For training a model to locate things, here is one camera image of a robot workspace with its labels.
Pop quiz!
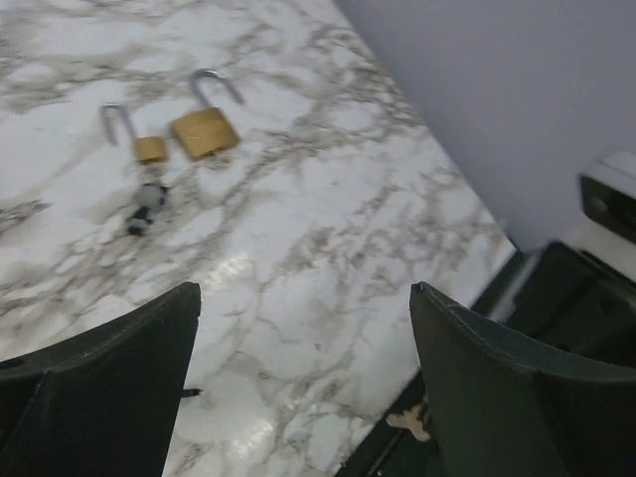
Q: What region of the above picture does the small brass padlock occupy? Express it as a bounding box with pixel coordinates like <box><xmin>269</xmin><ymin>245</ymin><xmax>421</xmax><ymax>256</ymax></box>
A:
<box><xmin>99</xmin><ymin>103</ymin><xmax>168</xmax><ymax>164</ymax></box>

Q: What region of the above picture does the large brass padlock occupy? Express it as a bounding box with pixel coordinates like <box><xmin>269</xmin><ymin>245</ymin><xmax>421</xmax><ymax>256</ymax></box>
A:
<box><xmin>170</xmin><ymin>69</ymin><xmax>244</xmax><ymax>160</ymax></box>

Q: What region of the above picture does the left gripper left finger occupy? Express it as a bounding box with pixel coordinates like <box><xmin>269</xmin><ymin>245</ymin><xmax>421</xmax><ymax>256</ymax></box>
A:
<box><xmin>1</xmin><ymin>282</ymin><xmax>201</xmax><ymax>477</ymax></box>

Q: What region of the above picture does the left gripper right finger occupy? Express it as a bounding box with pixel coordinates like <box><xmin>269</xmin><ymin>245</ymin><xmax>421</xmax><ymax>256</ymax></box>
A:
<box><xmin>409</xmin><ymin>282</ymin><xmax>635</xmax><ymax>476</ymax></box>

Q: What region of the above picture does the panda keychain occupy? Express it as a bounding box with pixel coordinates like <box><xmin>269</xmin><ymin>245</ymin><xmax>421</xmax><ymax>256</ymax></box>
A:
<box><xmin>125</xmin><ymin>183</ymin><xmax>169</xmax><ymax>237</ymax></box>

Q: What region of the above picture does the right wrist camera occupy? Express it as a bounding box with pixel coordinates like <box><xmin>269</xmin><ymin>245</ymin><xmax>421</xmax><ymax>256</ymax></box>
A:
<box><xmin>578</xmin><ymin>150</ymin><xmax>635</xmax><ymax>243</ymax></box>

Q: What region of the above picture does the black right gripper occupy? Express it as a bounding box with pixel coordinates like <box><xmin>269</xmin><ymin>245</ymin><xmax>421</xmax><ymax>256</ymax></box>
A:
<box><xmin>472</xmin><ymin>241</ymin><xmax>635</xmax><ymax>368</ymax></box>

